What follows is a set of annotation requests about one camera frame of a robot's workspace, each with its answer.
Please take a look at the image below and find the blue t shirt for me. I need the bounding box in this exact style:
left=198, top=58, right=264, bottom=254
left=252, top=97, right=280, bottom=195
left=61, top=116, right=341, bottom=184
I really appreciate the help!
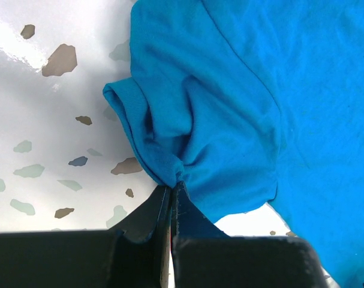
left=103, top=1, right=364, bottom=287

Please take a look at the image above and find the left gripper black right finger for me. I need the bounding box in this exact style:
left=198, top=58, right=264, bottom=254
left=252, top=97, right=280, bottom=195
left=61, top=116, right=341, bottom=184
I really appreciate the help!
left=171, top=182, right=328, bottom=288

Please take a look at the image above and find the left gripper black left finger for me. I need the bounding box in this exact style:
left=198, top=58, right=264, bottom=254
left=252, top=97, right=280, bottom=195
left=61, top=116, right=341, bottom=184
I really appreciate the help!
left=0, top=186, right=170, bottom=287

